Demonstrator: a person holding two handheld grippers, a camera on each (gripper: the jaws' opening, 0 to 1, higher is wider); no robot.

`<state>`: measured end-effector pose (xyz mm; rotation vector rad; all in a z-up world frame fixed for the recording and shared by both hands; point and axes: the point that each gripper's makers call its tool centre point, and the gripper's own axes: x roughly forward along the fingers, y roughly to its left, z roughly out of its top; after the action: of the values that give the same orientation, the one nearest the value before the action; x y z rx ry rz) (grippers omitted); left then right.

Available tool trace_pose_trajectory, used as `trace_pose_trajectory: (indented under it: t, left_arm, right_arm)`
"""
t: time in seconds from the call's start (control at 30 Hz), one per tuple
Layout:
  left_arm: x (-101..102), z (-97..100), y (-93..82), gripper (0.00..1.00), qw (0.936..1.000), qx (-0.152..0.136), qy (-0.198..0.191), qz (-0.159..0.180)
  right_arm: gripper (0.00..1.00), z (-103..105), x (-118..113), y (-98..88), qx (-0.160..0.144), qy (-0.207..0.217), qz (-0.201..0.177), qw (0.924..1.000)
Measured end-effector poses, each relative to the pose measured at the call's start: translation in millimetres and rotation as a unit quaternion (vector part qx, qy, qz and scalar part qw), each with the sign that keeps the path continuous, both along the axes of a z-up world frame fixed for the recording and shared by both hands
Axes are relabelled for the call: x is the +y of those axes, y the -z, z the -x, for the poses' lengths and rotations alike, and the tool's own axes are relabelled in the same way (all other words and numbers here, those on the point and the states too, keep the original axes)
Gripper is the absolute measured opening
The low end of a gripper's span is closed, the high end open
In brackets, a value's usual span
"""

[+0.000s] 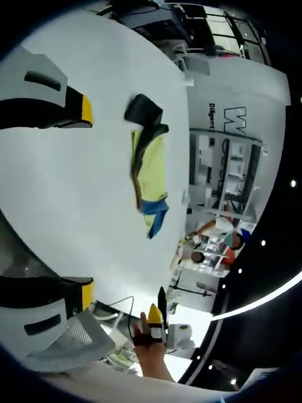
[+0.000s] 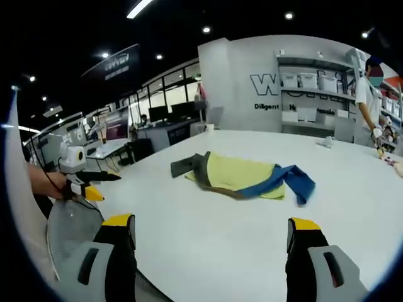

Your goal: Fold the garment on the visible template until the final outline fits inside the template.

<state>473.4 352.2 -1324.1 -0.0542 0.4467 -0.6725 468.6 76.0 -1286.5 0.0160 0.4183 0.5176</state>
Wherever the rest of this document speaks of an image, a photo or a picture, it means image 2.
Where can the grey chair back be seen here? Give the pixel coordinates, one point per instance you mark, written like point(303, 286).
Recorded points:
point(215, 117)

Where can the yellow blue grey garment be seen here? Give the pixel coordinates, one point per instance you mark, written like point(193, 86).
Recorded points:
point(233, 173)

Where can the white paper cup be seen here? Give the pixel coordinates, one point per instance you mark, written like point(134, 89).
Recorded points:
point(210, 127)

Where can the person's left hand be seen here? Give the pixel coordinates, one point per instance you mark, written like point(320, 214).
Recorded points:
point(58, 185)

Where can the crumpled white cloth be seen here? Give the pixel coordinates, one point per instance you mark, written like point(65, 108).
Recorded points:
point(325, 142)

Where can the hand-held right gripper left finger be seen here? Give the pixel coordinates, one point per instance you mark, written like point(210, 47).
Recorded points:
point(121, 251)

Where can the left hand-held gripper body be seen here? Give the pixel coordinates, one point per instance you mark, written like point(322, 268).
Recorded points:
point(74, 157)

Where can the black computer monitor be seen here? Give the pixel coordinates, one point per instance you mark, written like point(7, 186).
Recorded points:
point(183, 110)
point(158, 114)

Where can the white storage bin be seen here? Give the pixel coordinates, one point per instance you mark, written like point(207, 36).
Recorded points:
point(289, 80)
point(328, 83)
point(307, 81)

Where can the dark hanging banner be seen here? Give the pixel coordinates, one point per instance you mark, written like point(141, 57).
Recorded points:
point(116, 61)

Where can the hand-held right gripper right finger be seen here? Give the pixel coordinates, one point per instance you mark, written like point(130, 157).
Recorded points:
point(307, 251)

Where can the grey metal shelf unit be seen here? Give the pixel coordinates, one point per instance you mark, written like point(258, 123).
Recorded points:
point(315, 100)

